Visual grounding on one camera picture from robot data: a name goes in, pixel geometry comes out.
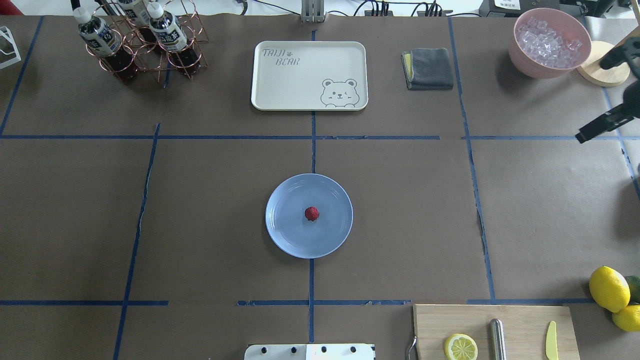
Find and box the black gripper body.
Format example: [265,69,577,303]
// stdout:
[617,88,640,126]

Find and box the grey folded cloth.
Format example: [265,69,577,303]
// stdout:
[401,48,454,91]

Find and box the left tea bottle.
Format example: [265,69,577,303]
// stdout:
[72,6,138,83]

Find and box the copper wire bottle rack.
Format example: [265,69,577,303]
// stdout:
[71,0,210,87]

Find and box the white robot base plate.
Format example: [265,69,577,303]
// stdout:
[244,342,377,360]

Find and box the small yellow lemon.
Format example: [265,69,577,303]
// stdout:
[612,304,640,332]

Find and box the wooden round stand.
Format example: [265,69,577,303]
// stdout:
[577,27,640,87]

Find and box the pink bowl with ice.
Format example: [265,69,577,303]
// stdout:
[509,7,592,79]

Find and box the lemon half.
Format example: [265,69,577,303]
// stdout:
[443,333,479,360]

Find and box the right tea bottle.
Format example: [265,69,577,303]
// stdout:
[146,1,201,78]

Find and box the wooden cutting board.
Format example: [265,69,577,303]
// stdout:
[413,304,580,360]

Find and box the back tea bottle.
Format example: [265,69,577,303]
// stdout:
[116,0,162,55]

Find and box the large yellow lemon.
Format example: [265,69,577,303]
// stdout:
[589,266,631,313]

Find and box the red strawberry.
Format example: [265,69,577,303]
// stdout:
[304,206,320,222]

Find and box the white wire cup rack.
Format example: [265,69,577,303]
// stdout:
[0,26,22,69]

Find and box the silver handled knife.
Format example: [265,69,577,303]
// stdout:
[489,317,507,360]

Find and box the yellow plastic knife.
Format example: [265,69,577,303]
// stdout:
[544,320,559,360]

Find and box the tea bottle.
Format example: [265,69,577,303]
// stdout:
[72,6,138,83]
[146,1,201,78]
[116,0,162,55]

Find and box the green lime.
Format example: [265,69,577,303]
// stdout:
[624,275,640,305]

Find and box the cream bear tray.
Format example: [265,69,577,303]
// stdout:
[250,40,370,111]

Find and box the light blue round plate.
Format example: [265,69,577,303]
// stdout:
[265,173,354,259]

